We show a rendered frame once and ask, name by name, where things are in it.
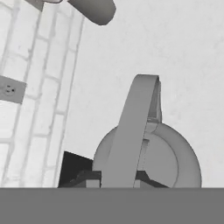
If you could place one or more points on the grey rounded bar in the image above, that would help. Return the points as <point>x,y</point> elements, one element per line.
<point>94,11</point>

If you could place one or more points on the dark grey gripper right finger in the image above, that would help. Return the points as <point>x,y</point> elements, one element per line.
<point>143,176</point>

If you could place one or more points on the black hob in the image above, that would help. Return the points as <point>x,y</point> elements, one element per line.
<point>74,164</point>

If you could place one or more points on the grey kettle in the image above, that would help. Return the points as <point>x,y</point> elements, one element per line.
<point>131,140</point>

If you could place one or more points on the grey wall socket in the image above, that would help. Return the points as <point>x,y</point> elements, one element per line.
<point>11,89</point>

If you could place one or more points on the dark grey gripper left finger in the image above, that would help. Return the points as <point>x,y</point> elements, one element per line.
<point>90,176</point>

